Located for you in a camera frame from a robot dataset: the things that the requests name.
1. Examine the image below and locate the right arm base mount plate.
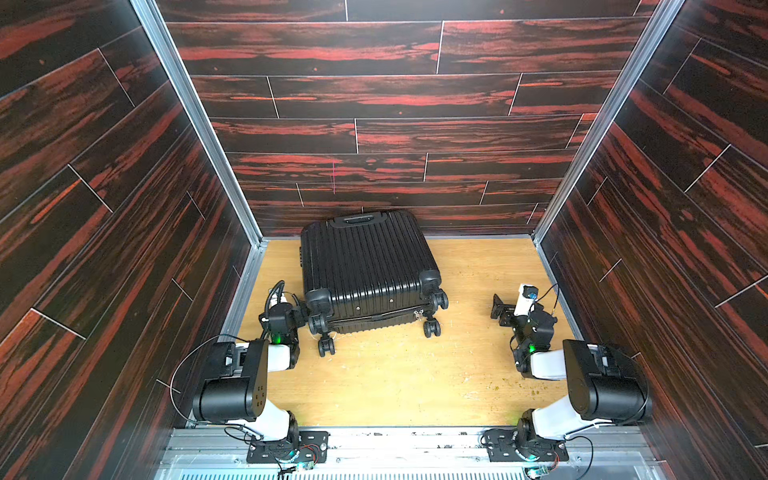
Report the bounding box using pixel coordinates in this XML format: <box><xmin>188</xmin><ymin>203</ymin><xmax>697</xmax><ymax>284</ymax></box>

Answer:
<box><xmin>480</xmin><ymin>428</ymin><xmax>569</xmax><ymax>463</ymax></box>

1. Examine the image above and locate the left aluminium corner post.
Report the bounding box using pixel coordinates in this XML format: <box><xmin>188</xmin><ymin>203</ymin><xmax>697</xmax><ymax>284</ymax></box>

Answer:
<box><xmin>129</xmin><ymin>0</ymin><xmax>264</xmax><ymax>248</ymax></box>

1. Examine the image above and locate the aluminium front rail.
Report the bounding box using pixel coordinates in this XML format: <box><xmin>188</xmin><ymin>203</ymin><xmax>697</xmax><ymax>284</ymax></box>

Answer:
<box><xmin>155</xmin><ymin>426</ymin><xmax>671</xmax><ymax>479</ymax></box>

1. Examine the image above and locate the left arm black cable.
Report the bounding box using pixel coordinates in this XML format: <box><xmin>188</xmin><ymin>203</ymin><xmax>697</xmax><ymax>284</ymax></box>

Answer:
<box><xmin>262</xmin><ymin>279</ymin><xmax>301</xmax><ymax>313</ymax></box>

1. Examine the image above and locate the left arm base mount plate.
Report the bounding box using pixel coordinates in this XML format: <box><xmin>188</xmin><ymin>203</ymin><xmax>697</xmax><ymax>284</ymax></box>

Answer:
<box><xmin>246</xmin><ymin>430</ymin><xmax>330</xmax><ymax>465</ymax></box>

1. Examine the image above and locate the black hard-shell suitcase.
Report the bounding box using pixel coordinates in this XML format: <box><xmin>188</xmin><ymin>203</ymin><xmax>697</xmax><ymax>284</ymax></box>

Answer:
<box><xmin>300</xmin><ymin>210</ymin><xmax>449</xmax><ymax>356</ymax></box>

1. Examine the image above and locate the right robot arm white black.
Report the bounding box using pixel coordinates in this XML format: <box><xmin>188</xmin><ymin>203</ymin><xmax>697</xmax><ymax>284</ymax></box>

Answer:
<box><xmin>487</xmin><ymin>284</ymin><xmax>652</xmax><ymax>460</ymax></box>

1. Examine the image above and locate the right aluminium corner post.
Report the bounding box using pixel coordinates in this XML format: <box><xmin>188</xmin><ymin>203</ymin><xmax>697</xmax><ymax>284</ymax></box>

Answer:
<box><xmin>532</xmin><ymin>0</ymin><xmax>685</xmax><ymax>249</ymax></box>

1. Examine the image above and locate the aluminium corner post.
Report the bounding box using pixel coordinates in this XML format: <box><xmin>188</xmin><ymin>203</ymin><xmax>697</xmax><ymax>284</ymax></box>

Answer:
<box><xmin>129</xmin><ymin>0</ymin><xmax>264</xmax><ymax>248</ymax></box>
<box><xmin>532</xmin><ymin>0</ymin><xmax>685</xmax><ymax>249</ymax></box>

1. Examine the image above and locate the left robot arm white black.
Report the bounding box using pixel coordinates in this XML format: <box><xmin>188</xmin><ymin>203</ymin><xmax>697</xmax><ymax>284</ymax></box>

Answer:
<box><xmin>192</xmin><ymin>299</ymin><xmax>307</xmax><ymax>449</ymax></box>

